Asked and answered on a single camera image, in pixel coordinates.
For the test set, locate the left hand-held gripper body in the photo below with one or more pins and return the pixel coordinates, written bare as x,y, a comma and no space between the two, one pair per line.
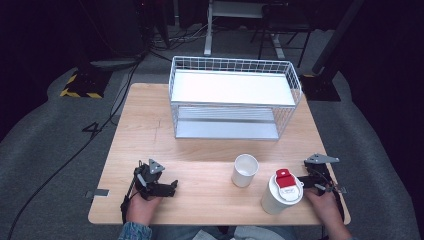
146,185

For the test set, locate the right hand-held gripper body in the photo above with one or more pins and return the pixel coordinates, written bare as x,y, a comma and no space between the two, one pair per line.
321,173

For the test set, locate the white tumbler with red lid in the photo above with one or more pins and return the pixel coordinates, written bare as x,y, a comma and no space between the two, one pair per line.
276,200

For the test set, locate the small white cup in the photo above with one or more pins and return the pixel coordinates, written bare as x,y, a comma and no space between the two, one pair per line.
245,173

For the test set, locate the person's left hand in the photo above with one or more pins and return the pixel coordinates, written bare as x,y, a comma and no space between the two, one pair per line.
141,208

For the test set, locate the person's right hand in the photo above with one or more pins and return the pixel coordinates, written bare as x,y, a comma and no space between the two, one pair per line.
325,206

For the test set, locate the grey tape strip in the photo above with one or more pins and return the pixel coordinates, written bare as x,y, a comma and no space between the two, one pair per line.
98,193

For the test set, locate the black slanted stand with base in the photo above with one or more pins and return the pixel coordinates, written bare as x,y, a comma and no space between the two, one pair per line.
321,90

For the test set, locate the black yellow striped stand base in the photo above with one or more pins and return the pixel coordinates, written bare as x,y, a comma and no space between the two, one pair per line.
85,88

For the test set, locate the black chair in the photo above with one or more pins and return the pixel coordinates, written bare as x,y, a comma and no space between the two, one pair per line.
286,20

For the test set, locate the white desk frame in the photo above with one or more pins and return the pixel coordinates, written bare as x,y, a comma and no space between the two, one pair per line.
208,33

